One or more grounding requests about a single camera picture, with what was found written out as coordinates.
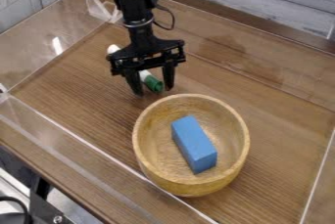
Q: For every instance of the clear acrylic tray wall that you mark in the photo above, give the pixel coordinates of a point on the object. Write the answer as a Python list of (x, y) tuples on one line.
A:
[(69, 113)]

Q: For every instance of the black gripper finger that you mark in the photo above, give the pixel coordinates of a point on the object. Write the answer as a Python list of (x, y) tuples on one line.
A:
[(169, 72), (133, 80)]

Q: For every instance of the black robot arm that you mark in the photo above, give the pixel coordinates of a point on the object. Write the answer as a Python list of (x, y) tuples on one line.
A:
[(138, 15)]

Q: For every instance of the black metal table frame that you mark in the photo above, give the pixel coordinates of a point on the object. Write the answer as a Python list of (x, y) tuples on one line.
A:
[(38, 211)]

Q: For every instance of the blue rectangular block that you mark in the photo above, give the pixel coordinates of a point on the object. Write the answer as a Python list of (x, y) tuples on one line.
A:
[(195, 144)]

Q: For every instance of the brown wooden bowl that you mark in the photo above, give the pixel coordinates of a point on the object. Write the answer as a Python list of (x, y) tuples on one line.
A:
[(158, 155)]

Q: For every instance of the green Expo marker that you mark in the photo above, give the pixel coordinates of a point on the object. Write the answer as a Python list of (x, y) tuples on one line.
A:
[(152, 82)]

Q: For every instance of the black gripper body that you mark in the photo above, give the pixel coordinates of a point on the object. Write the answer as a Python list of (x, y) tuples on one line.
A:
[(148, 52)]

